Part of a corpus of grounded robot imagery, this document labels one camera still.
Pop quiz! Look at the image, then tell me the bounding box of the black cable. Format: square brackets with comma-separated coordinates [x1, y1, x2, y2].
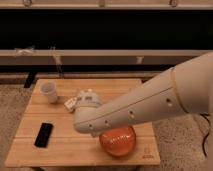
[199, 113, 213, 158]

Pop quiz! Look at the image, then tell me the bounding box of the wooden table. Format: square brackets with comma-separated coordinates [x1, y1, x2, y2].
[5, 79, 160, 168]

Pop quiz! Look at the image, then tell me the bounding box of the translucent plastic cup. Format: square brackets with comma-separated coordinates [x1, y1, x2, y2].
[40, 82, 58, 103]

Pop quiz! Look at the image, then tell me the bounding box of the orange ceramic bowl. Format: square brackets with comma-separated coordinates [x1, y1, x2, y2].
[99, 127, 136, 157]

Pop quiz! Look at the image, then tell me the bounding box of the black rectangular remote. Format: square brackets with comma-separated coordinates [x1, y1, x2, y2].
[34, 123, 53, 148]

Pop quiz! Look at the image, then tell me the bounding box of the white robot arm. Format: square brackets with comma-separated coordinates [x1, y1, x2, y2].
[74, 52, 213, 171]

